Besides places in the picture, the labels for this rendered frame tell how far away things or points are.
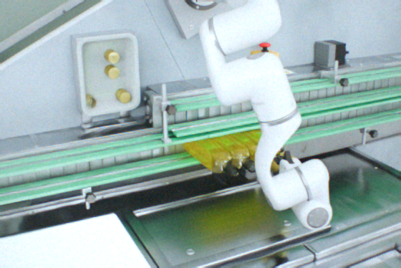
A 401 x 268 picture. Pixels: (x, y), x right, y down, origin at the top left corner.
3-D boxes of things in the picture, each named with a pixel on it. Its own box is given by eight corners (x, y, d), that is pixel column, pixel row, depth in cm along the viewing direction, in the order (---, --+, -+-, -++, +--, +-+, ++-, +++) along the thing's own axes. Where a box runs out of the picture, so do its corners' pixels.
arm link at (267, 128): (289, 98, 105) (318, 180, 112) (233, 122, 105) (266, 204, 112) (302, 109, 97) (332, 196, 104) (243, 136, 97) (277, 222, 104)
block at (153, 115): (142, 121, 152) (151, 129, 146) (141, 91, 149) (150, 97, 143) (154, 120, 153) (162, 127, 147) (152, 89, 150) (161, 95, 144)
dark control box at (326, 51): (313, 62, 181) (328, 67, 174) (314, 41, 179) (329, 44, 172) (330, 60, 185) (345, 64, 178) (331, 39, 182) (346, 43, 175)
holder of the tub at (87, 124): (79, 125, 150) (84, 133, 143) (70, 34, 140) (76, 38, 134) (132, 116, 157) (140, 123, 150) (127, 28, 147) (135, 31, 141)
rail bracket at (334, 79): (315, 78, 168) (341, 87, 157) (316, 56, 165) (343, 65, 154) (324, 77, 169) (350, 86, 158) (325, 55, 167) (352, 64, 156)
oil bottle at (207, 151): (183, 150, 154) (216, 177, 136) (182, 132, 152) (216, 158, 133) (200, 146, 156) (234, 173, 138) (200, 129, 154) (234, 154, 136)
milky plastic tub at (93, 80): (76, 109, 148) (83, 117, 140) (69, 34, 140) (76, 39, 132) (131, 100, 155) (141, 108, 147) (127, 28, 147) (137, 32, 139)
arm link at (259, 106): (296, 84, 111) (233, 104, 115) (263, -5, 104) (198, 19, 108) (297, 114, 96) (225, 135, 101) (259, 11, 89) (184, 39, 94)
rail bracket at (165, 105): (152, 135, 147) (168, 149, 136) (149, 79, 141) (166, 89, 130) (161, 132, 148) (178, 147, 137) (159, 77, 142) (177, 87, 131)
